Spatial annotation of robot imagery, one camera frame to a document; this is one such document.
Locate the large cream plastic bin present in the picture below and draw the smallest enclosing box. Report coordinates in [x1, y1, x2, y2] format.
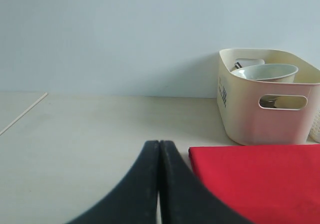
[217, 49, 320, 145]

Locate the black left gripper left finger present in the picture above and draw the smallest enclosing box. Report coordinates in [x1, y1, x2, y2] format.
[69, 140, 160, 223]

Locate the red tablecloth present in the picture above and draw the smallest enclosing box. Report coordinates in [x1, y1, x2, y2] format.
[189, 144, 320, 223]

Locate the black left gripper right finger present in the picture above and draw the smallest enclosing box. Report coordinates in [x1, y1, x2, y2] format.
[158, 140, 251, 224]

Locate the white perforated plastic basket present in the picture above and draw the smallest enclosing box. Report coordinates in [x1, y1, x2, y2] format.
[309, 108, 320, 143]

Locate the white ceramic bowl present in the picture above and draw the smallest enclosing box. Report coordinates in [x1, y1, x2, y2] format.
[231, 64, 299, 83]

